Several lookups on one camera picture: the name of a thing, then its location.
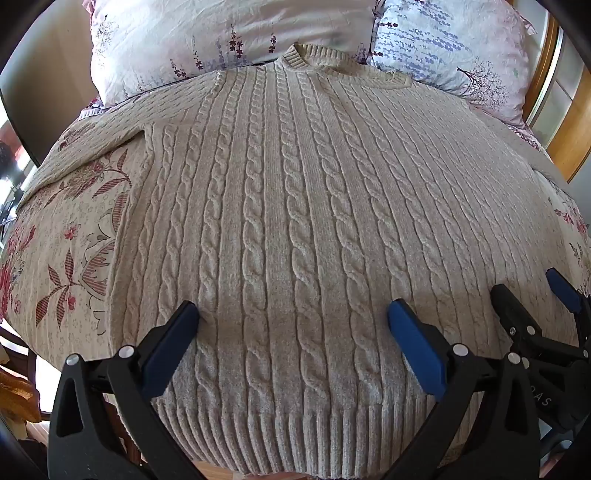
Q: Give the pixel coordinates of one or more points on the pink floral pillow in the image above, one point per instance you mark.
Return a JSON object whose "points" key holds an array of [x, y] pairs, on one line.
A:
{"points": [[194, 41]]}

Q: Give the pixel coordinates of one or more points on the tree print floral pillow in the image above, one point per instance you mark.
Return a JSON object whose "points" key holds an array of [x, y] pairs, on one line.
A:
{"points": [[452, 50]]}

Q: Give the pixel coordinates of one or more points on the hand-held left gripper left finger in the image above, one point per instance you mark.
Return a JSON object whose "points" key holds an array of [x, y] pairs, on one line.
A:
{"points": [[170, 350]]}

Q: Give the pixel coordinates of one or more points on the floral bedsheet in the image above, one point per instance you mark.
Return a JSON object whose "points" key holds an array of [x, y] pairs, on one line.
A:
{"points": [[60, 258]]}

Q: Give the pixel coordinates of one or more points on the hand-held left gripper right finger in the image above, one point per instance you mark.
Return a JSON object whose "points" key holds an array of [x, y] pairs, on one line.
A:
{"points": [[415, 344]]}

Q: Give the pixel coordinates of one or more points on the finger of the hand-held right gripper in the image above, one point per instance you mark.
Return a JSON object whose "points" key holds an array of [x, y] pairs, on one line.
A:
{"points": [[510, 307], [564, 290]]}

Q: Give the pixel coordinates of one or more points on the orange wooden object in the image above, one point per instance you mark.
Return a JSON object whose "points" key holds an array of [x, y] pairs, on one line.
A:
{"points": [[16, 397]]}

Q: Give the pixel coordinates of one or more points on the wooden headboard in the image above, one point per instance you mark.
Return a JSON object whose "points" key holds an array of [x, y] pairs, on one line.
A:
{"points": [[565, 138]]}

